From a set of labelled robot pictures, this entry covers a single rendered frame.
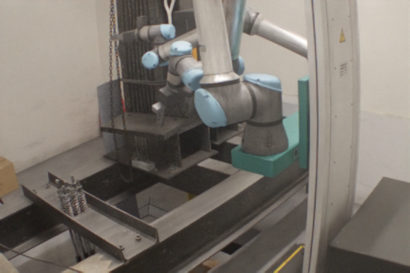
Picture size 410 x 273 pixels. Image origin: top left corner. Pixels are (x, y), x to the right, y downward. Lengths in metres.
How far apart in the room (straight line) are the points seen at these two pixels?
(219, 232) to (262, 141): 0.95
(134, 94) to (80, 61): 2.22
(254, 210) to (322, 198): 0.96
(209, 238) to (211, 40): 1.17
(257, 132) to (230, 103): 0.15
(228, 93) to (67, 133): 3.63
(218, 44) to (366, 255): 0.79
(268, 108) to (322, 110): 0.17
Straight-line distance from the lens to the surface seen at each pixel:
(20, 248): 2.47
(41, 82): 4.55
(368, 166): 3.24
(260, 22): 1.95
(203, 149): 2.62
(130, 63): 2.58
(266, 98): 1.37
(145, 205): 3.47
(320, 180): 1.52
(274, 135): 1.41
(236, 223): 2.37
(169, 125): 2.37
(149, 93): 2.56
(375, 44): 3.03
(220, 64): 1.31
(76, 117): 4.86
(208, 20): 1.31
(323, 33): 1.37
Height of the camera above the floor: 1.69
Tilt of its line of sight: 22 degrees down
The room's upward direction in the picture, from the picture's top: 4 degrees counter-clockwise
